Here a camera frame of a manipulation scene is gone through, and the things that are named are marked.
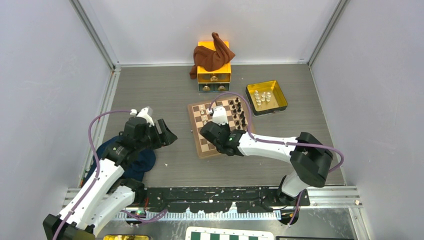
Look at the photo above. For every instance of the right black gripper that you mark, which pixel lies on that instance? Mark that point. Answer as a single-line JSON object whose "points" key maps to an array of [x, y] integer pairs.
{"points": [[225, 125]]}

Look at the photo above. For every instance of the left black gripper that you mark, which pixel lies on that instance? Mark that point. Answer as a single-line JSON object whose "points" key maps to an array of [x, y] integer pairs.
{"points": [[167, 137]]}

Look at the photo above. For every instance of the wooden chess board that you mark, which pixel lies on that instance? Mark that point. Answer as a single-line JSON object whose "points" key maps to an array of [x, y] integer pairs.
{"points": [[238, 117]]}

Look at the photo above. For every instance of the yellow metal tray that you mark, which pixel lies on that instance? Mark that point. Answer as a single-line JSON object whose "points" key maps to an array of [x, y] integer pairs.
{"points": [[266, 97]]}

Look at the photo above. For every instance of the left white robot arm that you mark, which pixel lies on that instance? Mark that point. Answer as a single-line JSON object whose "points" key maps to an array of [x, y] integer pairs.
{"points": [[108, 190]]}

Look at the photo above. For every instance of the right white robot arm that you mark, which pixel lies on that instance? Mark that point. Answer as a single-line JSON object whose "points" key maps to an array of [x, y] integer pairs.
{"points": [[310, 159]]}

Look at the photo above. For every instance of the green white chess mat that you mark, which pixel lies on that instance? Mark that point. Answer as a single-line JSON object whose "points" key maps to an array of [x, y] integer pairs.
{"points": [[208, 233]]}

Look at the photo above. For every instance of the dark blue cloth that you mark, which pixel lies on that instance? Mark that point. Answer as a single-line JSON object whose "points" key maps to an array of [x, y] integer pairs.
{"points": [[145, 161]]}

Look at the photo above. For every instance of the yellow drawer box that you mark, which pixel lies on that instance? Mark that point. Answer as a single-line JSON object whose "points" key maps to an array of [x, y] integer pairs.
{"points": [[213, 81]]}

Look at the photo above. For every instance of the brown cloth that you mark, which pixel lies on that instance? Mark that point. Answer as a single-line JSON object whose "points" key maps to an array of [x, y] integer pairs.
{"points": [[211, 60]]}

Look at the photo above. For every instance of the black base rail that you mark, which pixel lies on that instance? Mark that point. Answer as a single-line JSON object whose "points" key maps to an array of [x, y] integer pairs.
{"points": [[216, 199]]}

